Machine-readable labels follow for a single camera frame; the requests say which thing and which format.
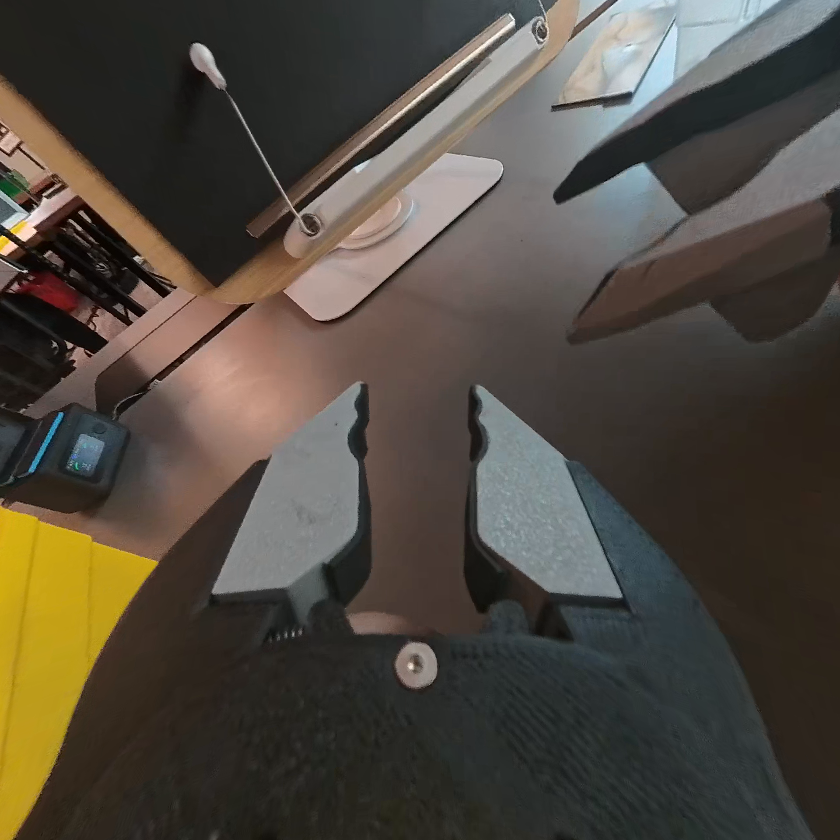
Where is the glossy flat tile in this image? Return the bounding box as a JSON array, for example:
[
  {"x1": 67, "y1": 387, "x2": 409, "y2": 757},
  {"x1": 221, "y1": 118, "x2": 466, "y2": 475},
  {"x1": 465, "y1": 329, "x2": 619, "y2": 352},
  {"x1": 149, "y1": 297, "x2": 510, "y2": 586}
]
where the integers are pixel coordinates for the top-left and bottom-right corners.
[{"x1": 553, "y1": 10, "x2": 678, "y2": 110}]

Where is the white pin with wire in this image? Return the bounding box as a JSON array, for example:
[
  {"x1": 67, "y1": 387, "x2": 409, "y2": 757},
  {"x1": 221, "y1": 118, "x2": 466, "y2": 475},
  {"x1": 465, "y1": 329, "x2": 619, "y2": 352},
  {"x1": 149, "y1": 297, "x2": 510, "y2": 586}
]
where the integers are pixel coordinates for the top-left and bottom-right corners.
[{"x1": 189, "y1": 41, "x2": 324, "y2": 238}]

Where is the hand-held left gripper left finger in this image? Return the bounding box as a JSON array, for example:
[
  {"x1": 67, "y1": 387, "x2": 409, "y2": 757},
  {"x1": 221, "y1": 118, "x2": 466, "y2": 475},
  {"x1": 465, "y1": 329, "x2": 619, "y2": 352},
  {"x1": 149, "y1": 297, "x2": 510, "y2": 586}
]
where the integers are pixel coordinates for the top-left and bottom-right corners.
[{"x1": 210, "y1": 381, "x2": 374, "y2": 624}]

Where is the yellow plastic bin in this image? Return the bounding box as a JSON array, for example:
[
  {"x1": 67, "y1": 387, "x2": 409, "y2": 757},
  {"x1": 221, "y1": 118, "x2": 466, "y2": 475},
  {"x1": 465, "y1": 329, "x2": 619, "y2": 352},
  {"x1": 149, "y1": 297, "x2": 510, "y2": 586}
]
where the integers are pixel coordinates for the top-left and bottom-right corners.
[{"x1": 0, "y1": 505, "x2": 160, "y2": 840}]

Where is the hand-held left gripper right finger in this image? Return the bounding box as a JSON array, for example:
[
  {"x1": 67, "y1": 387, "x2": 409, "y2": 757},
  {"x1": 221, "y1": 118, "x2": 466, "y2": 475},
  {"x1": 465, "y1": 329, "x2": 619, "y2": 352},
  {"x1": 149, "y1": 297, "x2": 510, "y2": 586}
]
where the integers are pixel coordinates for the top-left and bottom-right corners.
[{"x1": 463, "y1": 384, "x2": 626, "y2": 613}]

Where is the black board with wooden frame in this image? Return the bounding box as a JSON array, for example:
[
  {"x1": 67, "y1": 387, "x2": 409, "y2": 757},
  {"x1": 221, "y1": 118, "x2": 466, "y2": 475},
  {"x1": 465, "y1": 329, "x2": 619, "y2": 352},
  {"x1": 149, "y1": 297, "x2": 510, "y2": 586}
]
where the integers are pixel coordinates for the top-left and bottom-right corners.
[{"x1": 0, "y1": 0, "x2": 581, "y2": 306}]

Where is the black charging case with display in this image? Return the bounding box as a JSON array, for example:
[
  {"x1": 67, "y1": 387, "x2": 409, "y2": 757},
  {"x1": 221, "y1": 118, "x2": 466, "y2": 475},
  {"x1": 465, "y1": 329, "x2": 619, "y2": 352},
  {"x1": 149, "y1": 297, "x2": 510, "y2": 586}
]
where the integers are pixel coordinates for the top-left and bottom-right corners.
[{"x1": 0, "y1": 402, "x2": 132, "y2": 514}]

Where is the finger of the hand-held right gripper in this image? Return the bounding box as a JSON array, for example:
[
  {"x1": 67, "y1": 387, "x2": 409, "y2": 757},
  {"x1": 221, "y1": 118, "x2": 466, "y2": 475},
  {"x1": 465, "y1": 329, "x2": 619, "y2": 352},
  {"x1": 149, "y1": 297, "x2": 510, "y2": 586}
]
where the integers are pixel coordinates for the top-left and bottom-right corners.
[
  {"x1": 566, "y1": 196, "x2": 840, "y2": 343},
  {"x1": 553, "y1": 0, "x2": 840, "y2": 215}
]

